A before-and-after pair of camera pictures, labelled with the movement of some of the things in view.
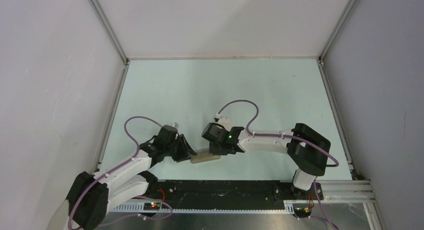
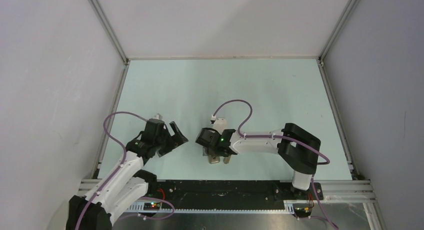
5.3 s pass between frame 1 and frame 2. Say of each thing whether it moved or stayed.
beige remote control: moved
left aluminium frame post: stayed
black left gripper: moved
